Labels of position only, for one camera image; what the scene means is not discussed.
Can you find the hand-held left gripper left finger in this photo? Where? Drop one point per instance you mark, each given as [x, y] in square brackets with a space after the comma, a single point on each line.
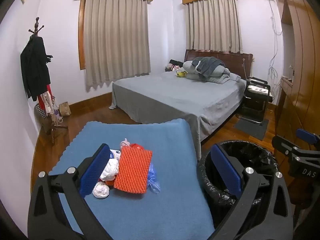
[93, 172]

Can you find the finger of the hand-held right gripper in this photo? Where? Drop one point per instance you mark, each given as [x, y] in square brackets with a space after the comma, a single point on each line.
[281, 142]
[307, 135]

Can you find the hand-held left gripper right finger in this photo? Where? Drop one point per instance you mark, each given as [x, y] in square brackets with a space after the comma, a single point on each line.
[226, 170]

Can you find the white tissue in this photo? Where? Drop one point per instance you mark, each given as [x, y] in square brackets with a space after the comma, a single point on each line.
[110, 170]

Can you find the small knotted white bag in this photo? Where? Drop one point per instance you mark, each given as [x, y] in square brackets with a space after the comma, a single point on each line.
[101, 190]

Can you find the trash bin with black liner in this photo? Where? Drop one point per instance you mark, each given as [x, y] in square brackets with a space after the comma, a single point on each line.
[250, 155]

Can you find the white and blue box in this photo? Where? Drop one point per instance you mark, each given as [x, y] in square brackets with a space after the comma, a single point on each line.
[115, 153]

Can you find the orange foam net sheet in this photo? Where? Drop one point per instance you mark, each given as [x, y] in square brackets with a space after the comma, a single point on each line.
[133, 170]

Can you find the knotted pink white bag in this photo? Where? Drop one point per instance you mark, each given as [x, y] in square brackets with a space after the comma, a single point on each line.
[125, 143]

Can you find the red plastic bag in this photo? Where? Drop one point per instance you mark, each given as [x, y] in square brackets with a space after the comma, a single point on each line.
[136, 147]

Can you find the blue plastic bag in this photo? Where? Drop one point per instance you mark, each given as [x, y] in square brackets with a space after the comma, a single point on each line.
[153, 180]

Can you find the grey floor mat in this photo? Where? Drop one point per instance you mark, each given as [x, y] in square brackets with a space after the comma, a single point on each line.
[252, 128]

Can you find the black metal chair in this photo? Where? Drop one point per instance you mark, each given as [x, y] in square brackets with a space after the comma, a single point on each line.
[252, 97]

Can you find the wooden coat rack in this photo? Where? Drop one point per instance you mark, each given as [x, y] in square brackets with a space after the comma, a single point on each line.
[53, 130]

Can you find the small purple white bag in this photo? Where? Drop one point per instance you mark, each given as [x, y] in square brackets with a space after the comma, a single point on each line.
[57, 116]

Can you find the wooden wardrobe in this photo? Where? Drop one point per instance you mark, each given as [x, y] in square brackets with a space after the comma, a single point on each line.
[305, 67]

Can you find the brown paper bag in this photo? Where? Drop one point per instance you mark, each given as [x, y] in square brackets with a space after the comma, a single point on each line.
[65, 110]

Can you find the checkered bag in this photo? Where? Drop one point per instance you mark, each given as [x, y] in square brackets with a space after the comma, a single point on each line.
[41, 117]

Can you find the blue scalloped table mat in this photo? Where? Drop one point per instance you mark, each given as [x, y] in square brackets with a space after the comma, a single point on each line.
[162, 212]

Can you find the beige patterned cloth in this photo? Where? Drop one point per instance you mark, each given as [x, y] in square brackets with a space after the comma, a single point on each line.
[46, 101]

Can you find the dark wooden headboard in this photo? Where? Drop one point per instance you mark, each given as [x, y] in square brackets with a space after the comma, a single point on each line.
[240, 65]

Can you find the grey pillows and clothes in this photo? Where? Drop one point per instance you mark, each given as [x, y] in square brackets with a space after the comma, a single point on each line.
[217, 78]

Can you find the red garment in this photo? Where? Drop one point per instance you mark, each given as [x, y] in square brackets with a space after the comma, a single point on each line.
[48, 90]

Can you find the bed with grey sheet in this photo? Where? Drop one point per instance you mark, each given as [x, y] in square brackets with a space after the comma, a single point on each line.
[162, 95]

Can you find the yellow plush toy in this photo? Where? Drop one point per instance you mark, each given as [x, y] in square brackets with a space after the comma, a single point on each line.
[180, 74]

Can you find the dark grey blanket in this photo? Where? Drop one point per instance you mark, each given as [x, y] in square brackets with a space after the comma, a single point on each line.
[210, 63]

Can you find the pink plush toy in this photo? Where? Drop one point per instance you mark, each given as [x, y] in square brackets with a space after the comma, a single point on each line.
[172, 67]

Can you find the black pillow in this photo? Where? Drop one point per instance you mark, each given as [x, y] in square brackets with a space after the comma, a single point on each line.
[175, 62]

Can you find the wide beige curtain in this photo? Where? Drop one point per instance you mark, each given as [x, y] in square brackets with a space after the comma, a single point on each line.
[117, 40]

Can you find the narrow beige curtain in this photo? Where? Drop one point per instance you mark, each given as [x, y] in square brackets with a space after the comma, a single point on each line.
[215, 25]

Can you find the wooden window frame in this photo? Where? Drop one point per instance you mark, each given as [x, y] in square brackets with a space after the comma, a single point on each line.
[81, 42]

